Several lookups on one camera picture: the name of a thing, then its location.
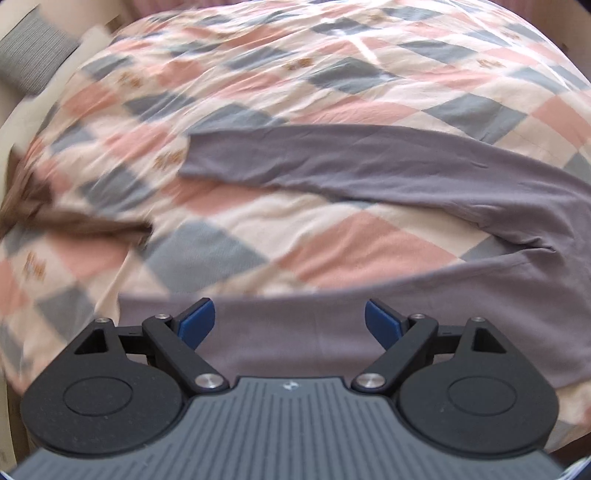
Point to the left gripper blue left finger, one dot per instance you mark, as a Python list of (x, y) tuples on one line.
[(172, 347)]

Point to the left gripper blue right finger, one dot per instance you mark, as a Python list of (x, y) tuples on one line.
[(407, 342)]

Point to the grey purple garment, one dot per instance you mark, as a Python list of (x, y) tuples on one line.
[(424, 221)]

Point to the brown garment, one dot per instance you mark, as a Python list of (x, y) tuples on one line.
[(28, 203)]

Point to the checkered pink grey duvet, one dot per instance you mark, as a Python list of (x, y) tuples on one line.
[(113, 144)]

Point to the white pillow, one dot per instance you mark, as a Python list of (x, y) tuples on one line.
[(25, 120)]

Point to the grey houndstooth cushion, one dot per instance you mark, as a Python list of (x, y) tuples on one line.
[(32, 52)]

